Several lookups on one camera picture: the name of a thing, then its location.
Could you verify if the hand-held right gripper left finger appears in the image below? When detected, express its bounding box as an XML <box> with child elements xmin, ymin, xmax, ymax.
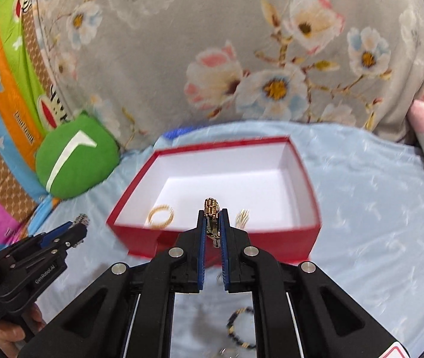
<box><xmin>17</xmin><ymin>209</ymin><xmax>206</xmax><ymax>358</ymax></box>

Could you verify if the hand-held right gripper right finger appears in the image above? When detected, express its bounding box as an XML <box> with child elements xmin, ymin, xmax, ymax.
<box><xmin>219</xmin><ymin>209</ymin><xmax>411</xmax><ymax>358</ymax></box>

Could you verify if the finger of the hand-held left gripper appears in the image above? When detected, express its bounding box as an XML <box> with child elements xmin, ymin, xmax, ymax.
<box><xmin>29</xmin><ymin>221</ymin><xmax>77</xmax><ymax>249</ymax></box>
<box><xmin>52</xmin><ymin>225</ymin><xmax>88</xmax><ymax>251</ymax></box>

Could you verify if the gold link bracelet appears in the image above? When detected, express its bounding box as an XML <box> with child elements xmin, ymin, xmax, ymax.
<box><xmin>203</xmin><ymin>197</ymin><xmax>222</xmax><ymax>249</ymax></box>

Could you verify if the red jewelry box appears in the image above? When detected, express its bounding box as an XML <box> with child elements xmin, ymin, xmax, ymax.
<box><xmin>106</xmin><ymin>136</ymin><xmax>323</xmax><ymax>268</ymax></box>

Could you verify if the person's left hand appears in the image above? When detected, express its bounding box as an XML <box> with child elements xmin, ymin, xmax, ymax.
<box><xmin>0</xmin><ymin>303</ymin><xmax>47</xmax><ymax>356</ymax></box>

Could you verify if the thin gold bangle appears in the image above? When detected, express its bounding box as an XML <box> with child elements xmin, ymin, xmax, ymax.
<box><xmin>234</xmin><ymin>209</ymin><xmax>251</xmax><ymax>229</ymax></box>

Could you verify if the gold twisted bangle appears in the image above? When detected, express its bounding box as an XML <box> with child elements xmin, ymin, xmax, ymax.
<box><xmin>148</xmin><ymin>204</ymin><xmax>175</xmax><ymax>229</ymax></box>

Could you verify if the green round cushion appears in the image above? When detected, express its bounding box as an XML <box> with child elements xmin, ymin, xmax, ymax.
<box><xmin>35</xmin><ymin>111</ymin><xmax>120</xmax><ymax>200</ymax></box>

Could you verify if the cartoon monkey printed blanket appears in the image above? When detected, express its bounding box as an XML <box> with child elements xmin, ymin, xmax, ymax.
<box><xmin>0</xmin><ymin>0</ymin><xmax>74</xmax><ymax>254</ymax></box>

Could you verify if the light blue bed sheet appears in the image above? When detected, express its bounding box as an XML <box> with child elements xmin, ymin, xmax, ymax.
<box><xmin>29</xmin><ymin>119</ymin><xmax>424</xmax><ymax>358</ymax></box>

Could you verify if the grey floral pillow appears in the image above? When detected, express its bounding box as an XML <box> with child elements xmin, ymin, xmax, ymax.
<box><xmin>29</xmin><ymin>0</ymin><xmax>424</xmax><ymax>150</ymax></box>

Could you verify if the black bead bracelet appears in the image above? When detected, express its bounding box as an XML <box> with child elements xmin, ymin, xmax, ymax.
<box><xmin>226</xmin><ymin>306</ymin><xmax>257</xmax><ymax>350</ymax></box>

